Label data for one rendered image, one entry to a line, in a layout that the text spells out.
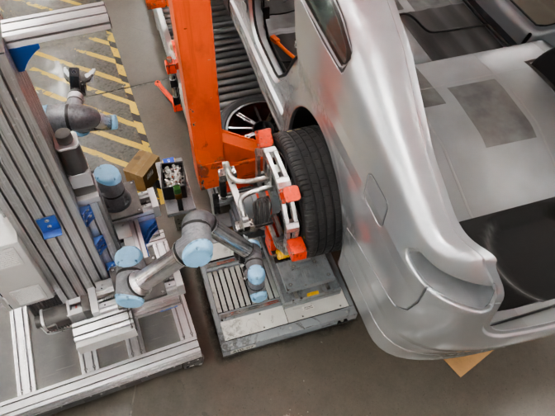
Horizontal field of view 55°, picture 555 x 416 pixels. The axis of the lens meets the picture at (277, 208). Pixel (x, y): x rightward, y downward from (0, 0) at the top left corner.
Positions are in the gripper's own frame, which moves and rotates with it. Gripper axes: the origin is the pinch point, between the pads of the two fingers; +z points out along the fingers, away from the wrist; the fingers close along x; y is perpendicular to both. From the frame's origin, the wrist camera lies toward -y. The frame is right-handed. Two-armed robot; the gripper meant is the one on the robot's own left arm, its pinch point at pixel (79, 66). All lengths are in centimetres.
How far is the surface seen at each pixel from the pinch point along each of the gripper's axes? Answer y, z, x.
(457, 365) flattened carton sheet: 95, -132, 209
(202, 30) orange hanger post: -45, -28, 59
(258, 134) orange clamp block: 0, -45, 88
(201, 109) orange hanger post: 0, -28, 61
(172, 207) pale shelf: 73, -35, 47
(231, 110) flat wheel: 62, 40, 86
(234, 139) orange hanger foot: 33, -16, 82
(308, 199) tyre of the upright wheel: 0, -86, 107
